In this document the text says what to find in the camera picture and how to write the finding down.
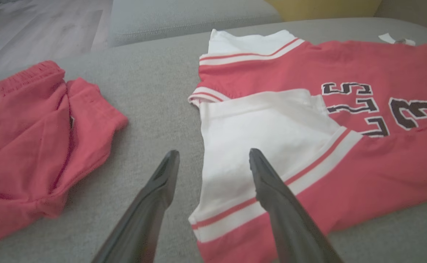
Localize red white numbered jersey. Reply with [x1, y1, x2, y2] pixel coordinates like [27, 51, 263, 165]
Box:
[188, 29, 427, 263]

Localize small grey sofa seat cushion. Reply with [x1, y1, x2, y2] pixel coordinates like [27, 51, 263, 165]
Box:
[107, 0, 282, 47]

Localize red shorts with white trim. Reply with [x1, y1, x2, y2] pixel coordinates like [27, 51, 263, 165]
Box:
[0, 60, 129, 244]

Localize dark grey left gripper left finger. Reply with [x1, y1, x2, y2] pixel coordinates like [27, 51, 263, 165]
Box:
[91, 150, 180, 263]

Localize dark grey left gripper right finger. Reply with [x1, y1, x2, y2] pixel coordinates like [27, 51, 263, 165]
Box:
[249, 148, 343, 263]

